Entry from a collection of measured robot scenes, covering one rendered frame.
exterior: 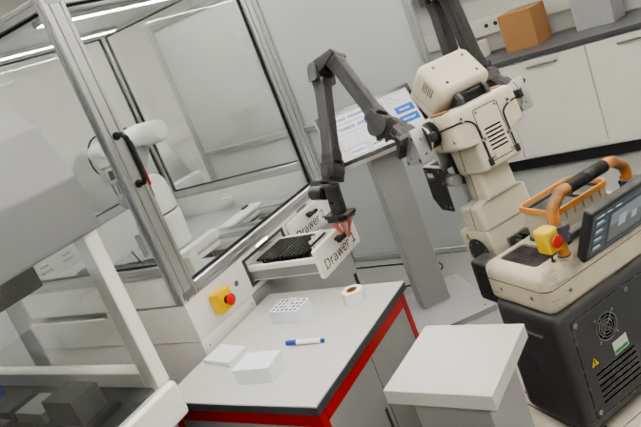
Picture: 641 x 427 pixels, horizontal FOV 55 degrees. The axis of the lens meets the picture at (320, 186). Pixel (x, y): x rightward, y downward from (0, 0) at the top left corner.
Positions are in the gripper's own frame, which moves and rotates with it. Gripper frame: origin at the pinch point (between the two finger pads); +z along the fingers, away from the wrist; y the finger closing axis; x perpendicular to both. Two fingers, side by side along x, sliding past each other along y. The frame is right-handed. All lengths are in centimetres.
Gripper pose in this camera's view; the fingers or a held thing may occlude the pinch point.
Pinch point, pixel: (346, 234)
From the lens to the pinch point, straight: 224.6
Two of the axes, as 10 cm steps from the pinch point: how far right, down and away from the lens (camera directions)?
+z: 3.0, 9.2, 2.7
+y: -8.3, 1.1, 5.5
